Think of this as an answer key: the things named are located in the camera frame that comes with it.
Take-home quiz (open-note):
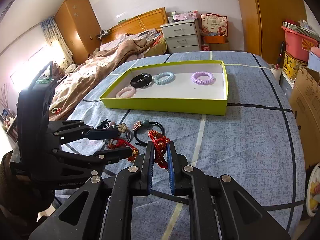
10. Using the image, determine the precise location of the red braided knot bracelet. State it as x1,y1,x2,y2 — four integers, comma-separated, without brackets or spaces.
147,129,171,170

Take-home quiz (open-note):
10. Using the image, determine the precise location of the black tie with flower bead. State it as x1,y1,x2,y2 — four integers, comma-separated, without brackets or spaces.
133,120,165,147

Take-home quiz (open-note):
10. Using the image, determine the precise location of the grey hair tie with charm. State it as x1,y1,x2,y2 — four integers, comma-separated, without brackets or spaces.
117,122,135,143

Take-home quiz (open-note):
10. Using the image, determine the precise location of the red cord gold-bead bracelet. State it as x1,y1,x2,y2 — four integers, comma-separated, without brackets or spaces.
107,137,140,163

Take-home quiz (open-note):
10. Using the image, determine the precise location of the blue checked bed cover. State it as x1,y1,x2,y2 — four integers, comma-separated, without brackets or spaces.
69,51,305,235

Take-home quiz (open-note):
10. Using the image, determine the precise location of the blue spiral hair tie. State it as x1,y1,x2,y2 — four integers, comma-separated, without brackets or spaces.
152,71,176,85

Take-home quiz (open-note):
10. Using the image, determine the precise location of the window curtain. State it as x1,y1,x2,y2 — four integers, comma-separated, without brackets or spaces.
40,17,74,70

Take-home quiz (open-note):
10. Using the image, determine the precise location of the black tie with pink ball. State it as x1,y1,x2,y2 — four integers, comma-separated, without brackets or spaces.
96,119,116,129

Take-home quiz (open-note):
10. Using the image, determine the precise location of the red patterned gift bag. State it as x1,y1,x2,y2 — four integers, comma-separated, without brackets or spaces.
201,13,228,37

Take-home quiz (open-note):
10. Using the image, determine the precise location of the pink box on nightstand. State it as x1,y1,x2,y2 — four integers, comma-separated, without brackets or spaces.
171,10,199,21

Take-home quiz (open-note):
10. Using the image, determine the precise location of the cardboard box under bag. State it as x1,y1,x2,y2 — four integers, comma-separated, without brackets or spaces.
209,42,230,51

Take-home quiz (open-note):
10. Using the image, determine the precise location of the green shallow tray box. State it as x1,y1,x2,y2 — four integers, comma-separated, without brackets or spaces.
100,60,228,115

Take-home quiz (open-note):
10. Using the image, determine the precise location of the pink plastic basket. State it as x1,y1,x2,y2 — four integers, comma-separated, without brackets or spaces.
281,26,318,62

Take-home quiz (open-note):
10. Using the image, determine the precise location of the pink spiral hair tie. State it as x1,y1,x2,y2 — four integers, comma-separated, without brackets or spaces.
115,86,137,99

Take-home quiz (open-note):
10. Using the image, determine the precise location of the corner wooden wardrobe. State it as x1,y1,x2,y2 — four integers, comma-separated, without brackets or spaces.
54,0,101,65

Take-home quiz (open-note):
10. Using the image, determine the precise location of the grey drawer nightstand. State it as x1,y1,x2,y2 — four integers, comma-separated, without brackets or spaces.
161,19,201,53

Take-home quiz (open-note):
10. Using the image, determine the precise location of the purple spiral hair tie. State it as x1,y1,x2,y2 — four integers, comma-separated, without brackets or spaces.
190,71,215,85

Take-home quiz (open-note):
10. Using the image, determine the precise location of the orange box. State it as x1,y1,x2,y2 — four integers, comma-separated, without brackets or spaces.
203,35,227,44

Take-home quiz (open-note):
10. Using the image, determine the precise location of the wooden headboard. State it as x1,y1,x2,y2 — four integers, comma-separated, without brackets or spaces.
102,7,168,44

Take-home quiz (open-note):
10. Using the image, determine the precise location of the open long cardboard box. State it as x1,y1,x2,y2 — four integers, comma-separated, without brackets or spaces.
289,67,319,169

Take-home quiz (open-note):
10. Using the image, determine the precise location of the black fitness band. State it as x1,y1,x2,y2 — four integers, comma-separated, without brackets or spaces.
130,73,153,88

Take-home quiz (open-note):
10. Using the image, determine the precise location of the yellow patterned tin box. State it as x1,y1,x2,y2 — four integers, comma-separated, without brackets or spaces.
283,51,308,80

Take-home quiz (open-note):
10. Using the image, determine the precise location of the brown blanket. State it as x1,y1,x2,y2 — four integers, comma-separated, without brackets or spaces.
49,38,155,121

